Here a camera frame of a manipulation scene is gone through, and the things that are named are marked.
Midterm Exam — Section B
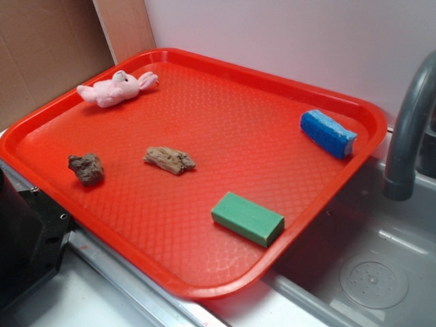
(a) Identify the green rectangular block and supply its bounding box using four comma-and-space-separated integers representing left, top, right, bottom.
211, 192, 285, 248

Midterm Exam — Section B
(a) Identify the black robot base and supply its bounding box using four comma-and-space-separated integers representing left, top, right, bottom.
1, 172, 72, 313

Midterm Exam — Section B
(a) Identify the red plastic tray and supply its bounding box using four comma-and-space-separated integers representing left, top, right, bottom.
1, 49, 387, 300

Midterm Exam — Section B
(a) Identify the brown wood piece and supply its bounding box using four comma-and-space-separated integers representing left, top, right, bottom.
143, 146, 196, 176

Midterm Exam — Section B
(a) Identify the pink plush bunny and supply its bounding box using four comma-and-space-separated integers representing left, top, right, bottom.
76, 70, 159, 108

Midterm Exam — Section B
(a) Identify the blue sponge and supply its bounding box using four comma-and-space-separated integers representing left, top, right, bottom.
300, 109, 358, 159

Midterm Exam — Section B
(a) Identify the dark brown rock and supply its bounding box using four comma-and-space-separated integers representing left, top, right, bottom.
68, 153, 104, 187

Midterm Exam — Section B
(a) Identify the grey faucet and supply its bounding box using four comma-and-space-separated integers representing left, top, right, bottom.
383, 52, 435, 201

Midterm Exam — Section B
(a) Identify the grey plastic sink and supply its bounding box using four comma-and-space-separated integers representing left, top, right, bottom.
206, 160, 435, 326

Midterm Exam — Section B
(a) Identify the brown cardboard panel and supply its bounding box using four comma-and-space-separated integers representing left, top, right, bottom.
1, 1, 155, 129

